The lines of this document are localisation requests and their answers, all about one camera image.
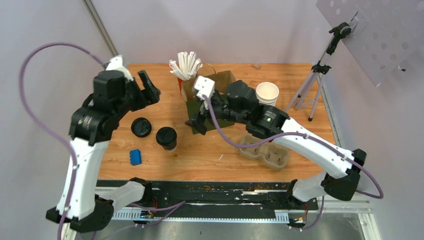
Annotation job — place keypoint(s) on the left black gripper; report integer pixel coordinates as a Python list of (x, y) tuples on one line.
[(151, 94)]

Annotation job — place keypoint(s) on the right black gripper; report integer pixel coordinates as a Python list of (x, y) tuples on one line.
[(199, 123)]

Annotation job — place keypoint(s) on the green paper bag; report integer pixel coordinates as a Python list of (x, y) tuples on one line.
[(197, 106)]

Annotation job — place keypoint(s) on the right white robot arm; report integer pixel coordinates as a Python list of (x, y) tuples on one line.
[(342, 167)]

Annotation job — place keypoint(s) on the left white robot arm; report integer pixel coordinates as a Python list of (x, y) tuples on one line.
[(91, 129)]

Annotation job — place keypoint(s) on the red cup holder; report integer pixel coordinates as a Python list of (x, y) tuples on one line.
[(180, 81)]

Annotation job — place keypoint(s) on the stack of black lids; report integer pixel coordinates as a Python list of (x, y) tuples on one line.
[(141, 127)]

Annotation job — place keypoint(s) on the white wrapped straws bundle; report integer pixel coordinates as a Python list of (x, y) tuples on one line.
[(186, 66)]

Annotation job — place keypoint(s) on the blue toy brick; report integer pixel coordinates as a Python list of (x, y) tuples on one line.
[(135, 157)]

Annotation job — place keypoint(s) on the stack of white paper cups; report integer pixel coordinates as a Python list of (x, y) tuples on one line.
[(267, 93)]

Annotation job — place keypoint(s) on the brown cardboard cup carrier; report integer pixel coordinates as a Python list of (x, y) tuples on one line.
[(272, 155)]

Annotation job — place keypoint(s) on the grey tripod stand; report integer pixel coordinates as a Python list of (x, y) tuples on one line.
[(318, 71)]

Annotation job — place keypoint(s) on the grey perforated panel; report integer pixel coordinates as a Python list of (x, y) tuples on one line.
[(385, 32)]

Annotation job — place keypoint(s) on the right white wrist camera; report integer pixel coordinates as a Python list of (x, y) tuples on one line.
[(203, 86)]

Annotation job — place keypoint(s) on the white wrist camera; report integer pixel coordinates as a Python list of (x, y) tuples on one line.
[(203, 86), (117, 63)]

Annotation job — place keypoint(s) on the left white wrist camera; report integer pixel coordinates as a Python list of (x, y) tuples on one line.
[(117, 63)]

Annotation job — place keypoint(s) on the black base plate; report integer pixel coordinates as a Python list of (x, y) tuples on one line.
[(224, 199)]

